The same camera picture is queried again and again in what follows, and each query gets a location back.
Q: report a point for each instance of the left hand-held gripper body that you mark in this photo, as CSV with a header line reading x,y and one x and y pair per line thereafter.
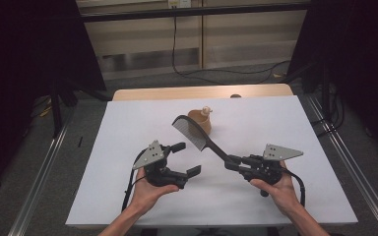
x,y
151,154

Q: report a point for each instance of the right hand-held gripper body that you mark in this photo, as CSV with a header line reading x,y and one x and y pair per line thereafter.
x,y
262,167

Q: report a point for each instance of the black comb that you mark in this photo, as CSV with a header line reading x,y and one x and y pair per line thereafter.
x,y
190,132

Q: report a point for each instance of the person's right hand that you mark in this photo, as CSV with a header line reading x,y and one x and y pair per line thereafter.
x,y
285,193

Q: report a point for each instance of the person's left hand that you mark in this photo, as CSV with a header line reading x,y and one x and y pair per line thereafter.
x,y
147,196

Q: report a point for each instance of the white table cover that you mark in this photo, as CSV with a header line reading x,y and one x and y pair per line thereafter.
x,y
242,131

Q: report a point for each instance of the tan cup with small figure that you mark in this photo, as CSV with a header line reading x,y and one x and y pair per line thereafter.
x,y
204,122

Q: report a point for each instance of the wooden table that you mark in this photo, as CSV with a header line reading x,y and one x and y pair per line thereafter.
x,y
177,92

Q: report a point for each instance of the small black floor object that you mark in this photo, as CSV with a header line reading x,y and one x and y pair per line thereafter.
x,y
80,141

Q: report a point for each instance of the black stand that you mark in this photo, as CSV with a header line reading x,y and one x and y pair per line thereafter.
x,y
56,108

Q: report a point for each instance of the black horizontal bar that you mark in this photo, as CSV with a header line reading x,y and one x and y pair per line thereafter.
x,y
193,12

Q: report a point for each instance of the dark curtain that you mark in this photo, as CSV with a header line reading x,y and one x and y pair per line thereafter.
x,y
23,65
364,65

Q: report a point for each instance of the metal floor rail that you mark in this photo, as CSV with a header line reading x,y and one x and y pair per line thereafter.
x,y
36,190
357,164

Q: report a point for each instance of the white wall outlet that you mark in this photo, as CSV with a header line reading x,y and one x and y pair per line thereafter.
x,y
179,3

